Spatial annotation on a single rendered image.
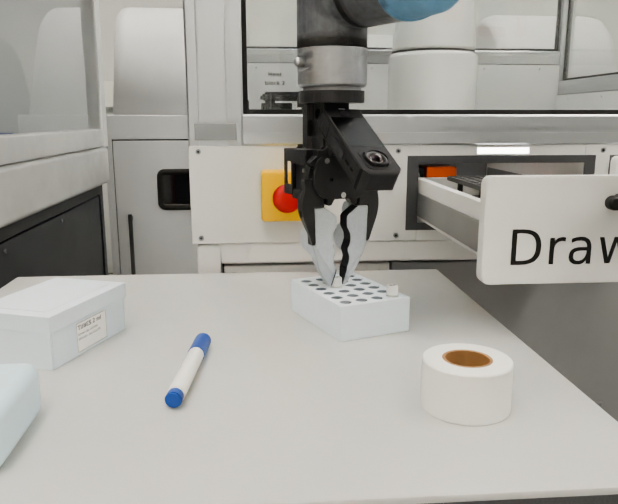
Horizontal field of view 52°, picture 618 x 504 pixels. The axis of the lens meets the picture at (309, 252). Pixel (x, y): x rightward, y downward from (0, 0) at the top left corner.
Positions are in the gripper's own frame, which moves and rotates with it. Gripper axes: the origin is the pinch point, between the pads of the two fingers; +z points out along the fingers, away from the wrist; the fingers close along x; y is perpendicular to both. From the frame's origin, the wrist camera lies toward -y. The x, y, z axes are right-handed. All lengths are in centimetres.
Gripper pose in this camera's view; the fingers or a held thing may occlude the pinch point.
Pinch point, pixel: (339, 274)
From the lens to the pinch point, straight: 70.7
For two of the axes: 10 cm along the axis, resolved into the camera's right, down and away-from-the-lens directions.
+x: -9.0, 0.9, -4.2
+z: 0.0, 9.8, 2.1
